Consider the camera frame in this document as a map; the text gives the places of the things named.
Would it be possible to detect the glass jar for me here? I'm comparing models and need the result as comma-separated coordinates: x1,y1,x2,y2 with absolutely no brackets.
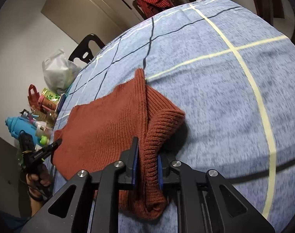
45,110,58,128

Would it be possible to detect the red gift bag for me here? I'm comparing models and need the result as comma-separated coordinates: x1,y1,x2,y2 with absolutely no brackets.
27,84,40,110

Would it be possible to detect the blue thermos jug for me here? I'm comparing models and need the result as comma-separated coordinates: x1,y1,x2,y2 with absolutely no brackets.
5,117,40,145

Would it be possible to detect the blue checked table cloth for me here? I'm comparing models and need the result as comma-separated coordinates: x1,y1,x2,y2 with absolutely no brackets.
55,0,295,232

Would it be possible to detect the white cosmetic bottle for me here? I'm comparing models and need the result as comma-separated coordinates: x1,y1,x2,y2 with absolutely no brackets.
35,125,53,139

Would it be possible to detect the pink lidded cup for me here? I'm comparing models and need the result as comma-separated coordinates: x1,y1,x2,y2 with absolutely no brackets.
38,95,57,113

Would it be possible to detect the red checked garment on chair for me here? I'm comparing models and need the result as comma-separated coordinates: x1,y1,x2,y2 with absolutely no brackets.
133,0,174,19

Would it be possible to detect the person's left hand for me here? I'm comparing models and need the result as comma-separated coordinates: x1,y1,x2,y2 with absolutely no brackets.
26,164,52,200

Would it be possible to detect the black wooden chair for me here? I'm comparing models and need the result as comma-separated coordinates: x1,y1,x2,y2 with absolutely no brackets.
68,34,105,64

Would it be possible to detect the dark blue flat case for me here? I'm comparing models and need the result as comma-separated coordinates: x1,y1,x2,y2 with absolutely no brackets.
56,94,66,114

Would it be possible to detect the rust red knit sweater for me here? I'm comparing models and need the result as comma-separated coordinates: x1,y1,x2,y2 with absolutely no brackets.
52,68,185,220

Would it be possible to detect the green floral box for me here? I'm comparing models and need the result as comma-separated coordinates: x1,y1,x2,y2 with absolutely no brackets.
41,88,61,105

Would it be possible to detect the white plastic bag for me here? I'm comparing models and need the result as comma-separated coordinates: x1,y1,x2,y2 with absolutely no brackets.
42,49,81,95

